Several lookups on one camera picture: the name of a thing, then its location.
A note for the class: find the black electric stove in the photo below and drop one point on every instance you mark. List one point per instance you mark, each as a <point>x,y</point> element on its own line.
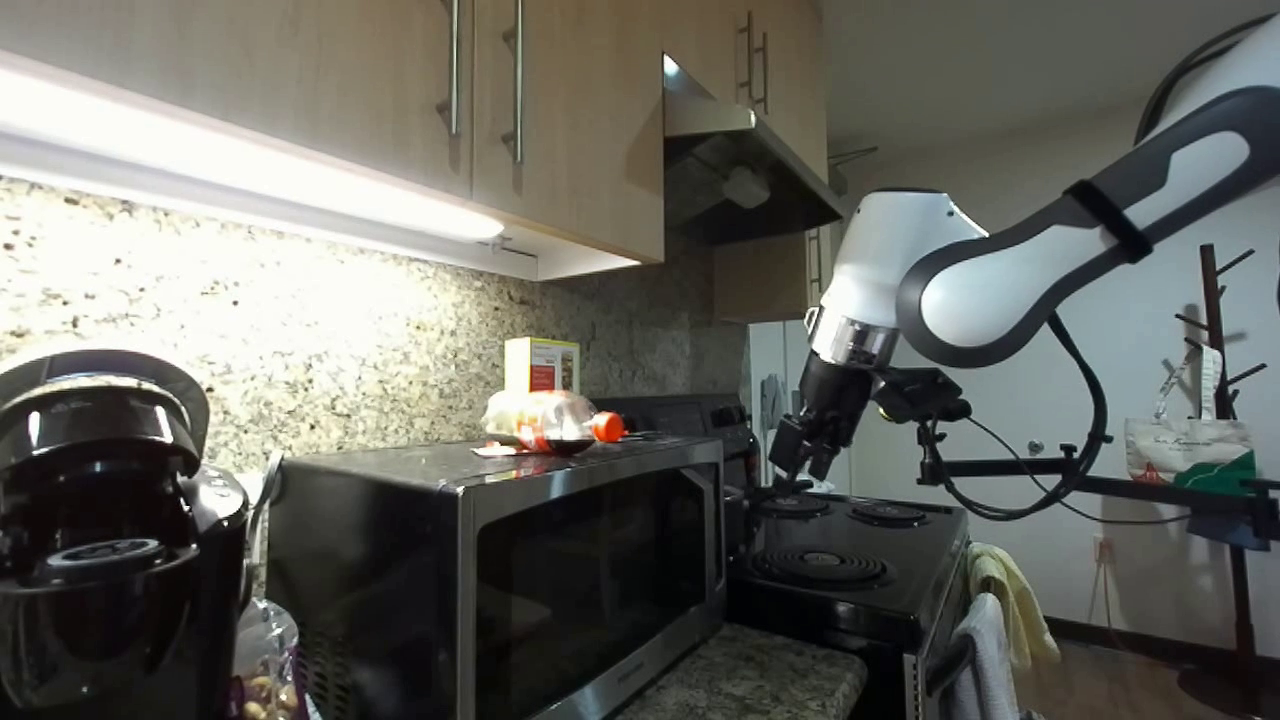
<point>853,575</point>

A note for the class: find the stainless steel range hood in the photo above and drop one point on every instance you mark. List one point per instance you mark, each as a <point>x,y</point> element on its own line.
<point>729,173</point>

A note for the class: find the small orange object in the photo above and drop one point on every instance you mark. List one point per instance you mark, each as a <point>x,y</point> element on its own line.
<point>609,428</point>

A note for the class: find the clear plastic snack bag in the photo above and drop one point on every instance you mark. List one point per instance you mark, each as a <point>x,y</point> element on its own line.
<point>267,667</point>

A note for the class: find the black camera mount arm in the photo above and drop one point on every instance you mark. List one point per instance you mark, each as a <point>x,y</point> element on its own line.
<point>1231,502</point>

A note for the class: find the white and red box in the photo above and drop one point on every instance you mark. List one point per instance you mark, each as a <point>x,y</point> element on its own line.
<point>543,366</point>

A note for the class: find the plastic wrapped food bag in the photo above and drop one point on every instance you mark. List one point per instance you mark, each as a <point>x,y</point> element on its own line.
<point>539,418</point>

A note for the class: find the yellow dish towel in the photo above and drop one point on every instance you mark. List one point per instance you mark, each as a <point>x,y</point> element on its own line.
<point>1031,637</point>

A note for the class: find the stainless steel black microwave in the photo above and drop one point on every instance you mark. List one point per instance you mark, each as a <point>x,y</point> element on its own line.
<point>442,580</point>

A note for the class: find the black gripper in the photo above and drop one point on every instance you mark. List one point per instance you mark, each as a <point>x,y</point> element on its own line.
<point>824,418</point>

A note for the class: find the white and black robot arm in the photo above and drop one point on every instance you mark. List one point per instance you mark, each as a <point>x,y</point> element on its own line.
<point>914,264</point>

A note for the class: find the black coffee maker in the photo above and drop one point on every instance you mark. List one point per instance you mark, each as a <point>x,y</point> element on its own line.
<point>118,555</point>

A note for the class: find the black coat rack stand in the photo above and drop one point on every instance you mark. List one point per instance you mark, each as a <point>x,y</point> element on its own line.
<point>1235,684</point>

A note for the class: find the white dish towel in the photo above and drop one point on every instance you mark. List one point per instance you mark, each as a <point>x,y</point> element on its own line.
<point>985,684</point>

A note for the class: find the wooden upper cabinets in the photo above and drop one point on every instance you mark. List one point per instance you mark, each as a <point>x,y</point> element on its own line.
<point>543,113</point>

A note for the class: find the under-cabinet light strip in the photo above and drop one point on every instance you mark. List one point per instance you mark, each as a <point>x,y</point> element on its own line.
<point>84,133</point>

